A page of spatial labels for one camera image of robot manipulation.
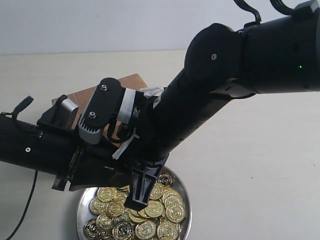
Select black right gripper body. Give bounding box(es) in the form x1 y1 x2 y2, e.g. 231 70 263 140
119 69 254 166

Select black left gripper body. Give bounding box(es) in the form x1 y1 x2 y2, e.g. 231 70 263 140
51 143 133 192

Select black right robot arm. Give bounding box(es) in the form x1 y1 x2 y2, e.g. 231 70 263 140
120 0 320 211

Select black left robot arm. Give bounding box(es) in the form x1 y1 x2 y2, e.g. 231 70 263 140
0 112 138 192

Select brown cardboard box with slot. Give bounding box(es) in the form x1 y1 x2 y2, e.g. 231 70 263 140
67 74 146 147

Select gold coin back right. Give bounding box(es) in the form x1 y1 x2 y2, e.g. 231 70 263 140
158 171 175 187

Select gold coin centre large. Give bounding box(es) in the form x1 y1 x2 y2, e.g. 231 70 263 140
145 200 164 218

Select gold coin left upper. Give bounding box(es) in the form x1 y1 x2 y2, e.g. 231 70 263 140
96 187 117 203

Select gold coin far left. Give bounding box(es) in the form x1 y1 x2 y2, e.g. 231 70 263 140
89 197 106 215

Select gold coin right edge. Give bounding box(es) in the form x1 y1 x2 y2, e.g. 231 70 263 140
166 203 186 223

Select round steel plate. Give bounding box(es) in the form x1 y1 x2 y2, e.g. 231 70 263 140
76 167 192 240

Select gold coin front centre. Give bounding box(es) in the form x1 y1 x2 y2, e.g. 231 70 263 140
135 220 157 240

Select gold coin front right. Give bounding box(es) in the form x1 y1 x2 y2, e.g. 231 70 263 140
157 221 178 240

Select gold coin front left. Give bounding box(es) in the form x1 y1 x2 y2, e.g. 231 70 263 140
96 213 113 231

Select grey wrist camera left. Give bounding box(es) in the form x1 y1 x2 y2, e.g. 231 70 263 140
37 94 79 130

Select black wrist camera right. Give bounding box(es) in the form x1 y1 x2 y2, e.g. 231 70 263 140
77 77 125 145

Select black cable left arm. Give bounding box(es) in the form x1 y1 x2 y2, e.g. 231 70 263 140
0 96 40 240

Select black cable loop right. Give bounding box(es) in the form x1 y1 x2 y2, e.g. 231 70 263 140
233 0 296 26

